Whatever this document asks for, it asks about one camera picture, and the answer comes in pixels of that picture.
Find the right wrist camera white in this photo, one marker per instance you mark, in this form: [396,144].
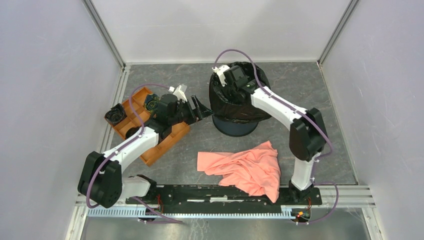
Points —
[219,71]

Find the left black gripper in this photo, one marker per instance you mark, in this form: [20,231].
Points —
[195,115]

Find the pink cloth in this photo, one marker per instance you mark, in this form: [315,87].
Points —
[255,171]

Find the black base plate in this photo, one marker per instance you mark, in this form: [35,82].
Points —
[215,199]

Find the aluminium slotted rail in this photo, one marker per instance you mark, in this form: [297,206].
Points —
[141,212]

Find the black trash bag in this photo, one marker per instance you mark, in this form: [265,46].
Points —
[115,115]
[232,102]

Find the rolled black trash bag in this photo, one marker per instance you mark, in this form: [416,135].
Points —
[115,115]

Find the dark blue trash bin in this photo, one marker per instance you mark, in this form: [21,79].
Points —
[233,129]

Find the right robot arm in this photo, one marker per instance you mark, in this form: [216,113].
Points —
[307,133]

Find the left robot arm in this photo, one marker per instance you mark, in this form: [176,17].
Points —
[101,180]

